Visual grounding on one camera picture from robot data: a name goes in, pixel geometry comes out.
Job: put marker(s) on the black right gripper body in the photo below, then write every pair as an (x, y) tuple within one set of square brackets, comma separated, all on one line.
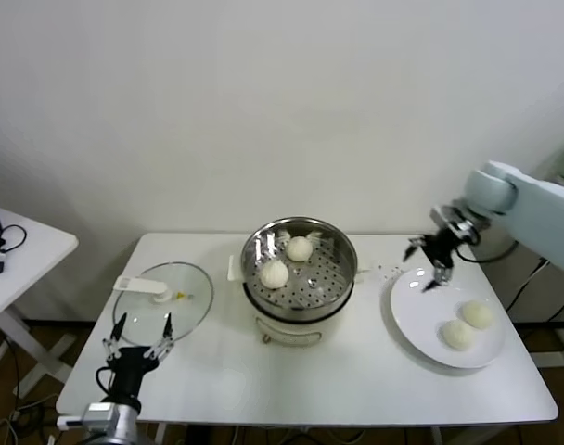
[(442, 245)]

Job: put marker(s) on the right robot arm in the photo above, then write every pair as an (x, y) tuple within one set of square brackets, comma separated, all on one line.
[(542, 208)]

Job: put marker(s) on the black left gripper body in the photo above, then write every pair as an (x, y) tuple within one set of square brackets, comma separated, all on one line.
[(130, 367)]

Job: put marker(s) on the white folding side table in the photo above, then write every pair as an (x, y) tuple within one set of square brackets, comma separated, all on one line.
[(36, 241)]

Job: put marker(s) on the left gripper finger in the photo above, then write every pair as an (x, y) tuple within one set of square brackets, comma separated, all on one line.
[(162, 342), (114, 342)]

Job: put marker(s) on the scattered dark crumbs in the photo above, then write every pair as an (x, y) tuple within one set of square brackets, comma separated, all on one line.
[(393, 270)]

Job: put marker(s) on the white round plate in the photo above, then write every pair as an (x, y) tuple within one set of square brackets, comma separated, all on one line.
[(412, 315)]

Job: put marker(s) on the stainless steel steamer basket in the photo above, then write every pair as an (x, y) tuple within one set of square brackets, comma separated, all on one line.
[(305, 301)]

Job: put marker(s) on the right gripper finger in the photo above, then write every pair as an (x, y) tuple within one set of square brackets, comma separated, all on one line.
[(440, 275), (414, 243)]

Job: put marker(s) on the white steamed baozi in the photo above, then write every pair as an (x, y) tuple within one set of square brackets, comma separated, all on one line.
[(478, 314), (299, 249), (274, 273), (457, 334)]

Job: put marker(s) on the white electric cooker pot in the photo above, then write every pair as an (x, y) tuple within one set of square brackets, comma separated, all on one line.
[(291, 334)]

